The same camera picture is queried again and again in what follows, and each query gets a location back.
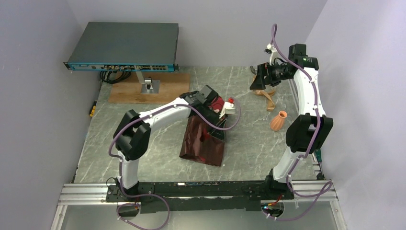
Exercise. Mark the orange ribbed ceramic vase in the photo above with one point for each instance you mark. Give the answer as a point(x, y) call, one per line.
point(278, 121)

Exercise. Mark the wooden board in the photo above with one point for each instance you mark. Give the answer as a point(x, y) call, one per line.
point(172, 85)

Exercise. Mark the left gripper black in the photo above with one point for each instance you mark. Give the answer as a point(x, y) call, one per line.
point(219, 134)

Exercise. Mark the grey blue network switch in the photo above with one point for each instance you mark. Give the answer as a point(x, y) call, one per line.
point(111, 46)

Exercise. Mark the maroon paper bouquet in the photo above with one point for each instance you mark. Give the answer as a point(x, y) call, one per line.
point(199, 146)

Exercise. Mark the metal stand bracket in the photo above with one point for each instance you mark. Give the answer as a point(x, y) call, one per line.
point(148, 85)

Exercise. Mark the yellow black tool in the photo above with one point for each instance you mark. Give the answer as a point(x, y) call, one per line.
point(92, 109)

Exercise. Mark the tan satin ribbon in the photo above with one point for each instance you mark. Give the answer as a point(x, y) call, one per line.
point(268, 95)

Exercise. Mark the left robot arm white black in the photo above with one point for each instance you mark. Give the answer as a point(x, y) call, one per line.
point(131, 138)

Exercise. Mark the green handled screwdriver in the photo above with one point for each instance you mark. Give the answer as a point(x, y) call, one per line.
point(320, 175)

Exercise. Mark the aluminium rail frame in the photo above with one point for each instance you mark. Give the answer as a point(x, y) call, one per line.
point(236, 195)

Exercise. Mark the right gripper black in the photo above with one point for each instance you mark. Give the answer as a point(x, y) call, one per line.
point(265, 69)

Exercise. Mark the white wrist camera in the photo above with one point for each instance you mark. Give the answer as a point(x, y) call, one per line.
point(272, 52)
point(228, 108)

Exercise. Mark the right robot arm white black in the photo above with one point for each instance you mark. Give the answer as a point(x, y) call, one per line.
point(310, 129)

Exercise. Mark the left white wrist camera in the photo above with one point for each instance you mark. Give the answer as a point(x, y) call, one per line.
point(228, 108)

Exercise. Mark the hammer with black handle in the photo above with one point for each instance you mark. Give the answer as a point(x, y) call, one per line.
point(253, 70)

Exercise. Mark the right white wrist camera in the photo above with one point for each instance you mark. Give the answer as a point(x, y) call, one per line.
point(272, 52)

